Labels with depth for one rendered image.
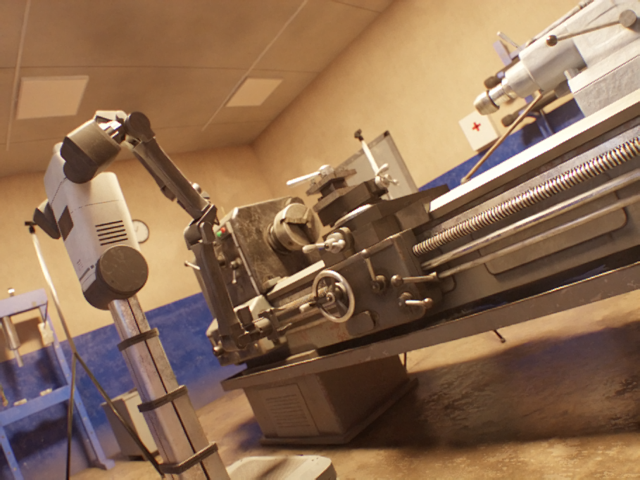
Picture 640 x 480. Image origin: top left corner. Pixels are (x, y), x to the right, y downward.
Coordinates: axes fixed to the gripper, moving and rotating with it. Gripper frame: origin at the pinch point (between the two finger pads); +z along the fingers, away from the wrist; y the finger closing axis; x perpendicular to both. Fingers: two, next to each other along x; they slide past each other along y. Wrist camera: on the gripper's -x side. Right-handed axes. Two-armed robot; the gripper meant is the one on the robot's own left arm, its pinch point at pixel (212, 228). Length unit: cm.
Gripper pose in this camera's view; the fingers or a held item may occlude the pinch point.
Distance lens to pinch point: 196.2
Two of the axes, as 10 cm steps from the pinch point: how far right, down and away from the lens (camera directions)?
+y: -6.4, 3.8, 6.7
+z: 6.8, 6.8, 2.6
